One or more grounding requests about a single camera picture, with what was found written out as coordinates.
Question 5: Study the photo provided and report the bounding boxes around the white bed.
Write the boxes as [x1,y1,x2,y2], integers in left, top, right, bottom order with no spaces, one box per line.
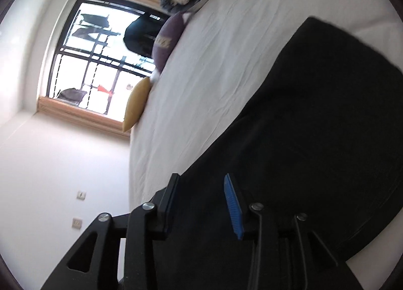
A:
[128,0,403,290]

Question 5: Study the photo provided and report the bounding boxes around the purple pillow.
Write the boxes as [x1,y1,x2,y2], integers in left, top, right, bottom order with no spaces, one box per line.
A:
[152,11,186,73]

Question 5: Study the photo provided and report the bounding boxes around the black pants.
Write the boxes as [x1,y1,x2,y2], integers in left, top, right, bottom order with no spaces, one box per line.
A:
[150,16,403,290]

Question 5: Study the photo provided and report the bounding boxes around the black bag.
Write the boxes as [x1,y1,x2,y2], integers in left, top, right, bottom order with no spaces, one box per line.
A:
[123,13,171,57]

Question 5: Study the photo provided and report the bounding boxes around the yellow pillow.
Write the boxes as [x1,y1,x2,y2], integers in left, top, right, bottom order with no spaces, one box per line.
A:
[123,77,151,133]

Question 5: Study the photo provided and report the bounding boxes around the wooden window sill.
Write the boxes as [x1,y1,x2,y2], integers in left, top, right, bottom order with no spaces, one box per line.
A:
[37,96,131,141]

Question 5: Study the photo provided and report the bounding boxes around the window with black bars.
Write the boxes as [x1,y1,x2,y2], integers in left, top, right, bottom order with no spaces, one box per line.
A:
[46,0,172,122]

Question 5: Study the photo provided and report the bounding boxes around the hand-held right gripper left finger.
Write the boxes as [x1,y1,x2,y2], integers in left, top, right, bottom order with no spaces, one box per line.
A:
[41,173,181,290]

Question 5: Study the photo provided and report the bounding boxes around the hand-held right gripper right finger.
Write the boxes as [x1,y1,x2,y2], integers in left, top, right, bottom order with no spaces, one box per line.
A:
[223,173,350,290]

